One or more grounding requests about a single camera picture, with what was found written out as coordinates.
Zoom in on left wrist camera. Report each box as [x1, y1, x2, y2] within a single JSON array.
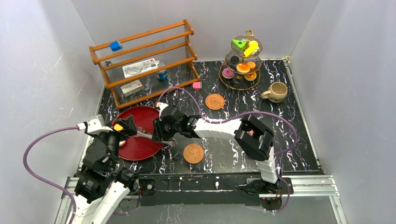
[[77, 114, 113, 136]]

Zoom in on black base frame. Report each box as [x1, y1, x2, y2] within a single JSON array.
[[139, 172, 262, 206]]

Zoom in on round biscuit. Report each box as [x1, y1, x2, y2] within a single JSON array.
[[247, 62, 256, 70], [113, 124, 124, 132]]

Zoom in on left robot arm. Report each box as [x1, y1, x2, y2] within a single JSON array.
[[68, 115, 140, 224]]

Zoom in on wooden three-tier shelf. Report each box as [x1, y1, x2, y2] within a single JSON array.
[[89, 19, 200, 109]]

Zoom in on glass three-tier dessert stand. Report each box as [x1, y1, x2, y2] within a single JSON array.
[[219, 30, 263, 91]]

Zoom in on white cream donut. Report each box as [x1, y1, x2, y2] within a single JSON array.
[[119, 140, 126, 147]]

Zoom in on orange donut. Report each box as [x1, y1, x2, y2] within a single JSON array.
[[236, 63, 250, 74], [244, 72, 257, 82]]

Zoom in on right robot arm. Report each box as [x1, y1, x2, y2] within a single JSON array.
[[152, 103, 282, 194]]

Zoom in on green cake wedge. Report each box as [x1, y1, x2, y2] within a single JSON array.
[[231, 39, 248, 52]]

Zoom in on small white box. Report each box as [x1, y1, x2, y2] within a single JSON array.
[[120, 80, 144, 97]]

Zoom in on black sandwich cookie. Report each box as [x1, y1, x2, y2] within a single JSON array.
[[230, 56, 239, 63]]

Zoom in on pink eraser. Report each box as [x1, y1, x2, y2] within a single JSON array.
[[192, 82, 202, 90]]

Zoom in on beige mug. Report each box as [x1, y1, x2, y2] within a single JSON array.
[[261, 82, 288, 103]]

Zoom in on blue jar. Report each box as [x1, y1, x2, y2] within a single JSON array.
[[156, 69, 168, 81]]

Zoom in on pink donut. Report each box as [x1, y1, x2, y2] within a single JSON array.
[[222, 68, 234, 79]]

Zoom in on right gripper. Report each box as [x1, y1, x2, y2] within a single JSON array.
[[151, 117, 181, 143]]

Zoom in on woven coaster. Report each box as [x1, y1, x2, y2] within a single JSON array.
[[183, 144, 205, 164], [205, 93, 225, 110]]

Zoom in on white flat package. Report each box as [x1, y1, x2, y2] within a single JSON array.
[[122, 58, 160, 78]]

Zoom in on metal tongs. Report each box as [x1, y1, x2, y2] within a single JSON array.
[[136, 127, 177, 147]]

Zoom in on blue block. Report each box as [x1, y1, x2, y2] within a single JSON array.
[[109, 41, 122, 52]]

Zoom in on yellow cake slice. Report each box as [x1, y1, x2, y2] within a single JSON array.
[[243, 41, 260, 56]]

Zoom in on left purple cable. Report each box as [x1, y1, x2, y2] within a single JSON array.
[[22, 126, 79, 224]]

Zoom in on dark red round tray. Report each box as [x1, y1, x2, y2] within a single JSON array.
[[117, 106, 164, 161]]

